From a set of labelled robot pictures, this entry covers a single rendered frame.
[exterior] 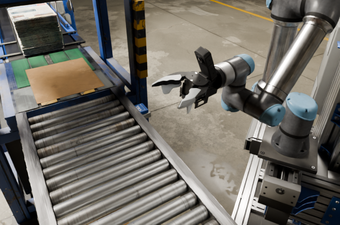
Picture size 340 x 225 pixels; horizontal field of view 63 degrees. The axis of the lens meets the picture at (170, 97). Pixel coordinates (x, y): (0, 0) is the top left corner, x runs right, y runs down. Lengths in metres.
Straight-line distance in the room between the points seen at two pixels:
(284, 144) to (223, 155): 1.19
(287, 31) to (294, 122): 0.34
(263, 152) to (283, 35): 0.47
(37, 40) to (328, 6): 1.84
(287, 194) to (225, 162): 1.15
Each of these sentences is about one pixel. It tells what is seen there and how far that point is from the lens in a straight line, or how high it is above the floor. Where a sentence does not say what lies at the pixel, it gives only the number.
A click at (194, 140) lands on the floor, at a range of 2.46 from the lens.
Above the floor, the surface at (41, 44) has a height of 0.86.
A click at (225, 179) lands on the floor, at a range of 2.19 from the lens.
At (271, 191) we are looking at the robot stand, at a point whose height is 0.72.
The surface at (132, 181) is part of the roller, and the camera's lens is 1.11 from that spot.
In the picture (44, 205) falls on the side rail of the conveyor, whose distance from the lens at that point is 1.11.
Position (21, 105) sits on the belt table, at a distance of 1.66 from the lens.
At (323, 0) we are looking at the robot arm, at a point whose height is 1.42.
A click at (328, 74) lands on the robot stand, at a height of 1.00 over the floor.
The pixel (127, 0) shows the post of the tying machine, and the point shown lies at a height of 1.27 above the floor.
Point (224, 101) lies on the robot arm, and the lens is 0.97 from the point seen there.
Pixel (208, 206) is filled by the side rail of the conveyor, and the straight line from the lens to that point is 1.03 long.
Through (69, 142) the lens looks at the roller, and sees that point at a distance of 1.32.
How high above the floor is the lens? 1.63
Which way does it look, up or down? 33 degrees down
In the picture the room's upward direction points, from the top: straight up
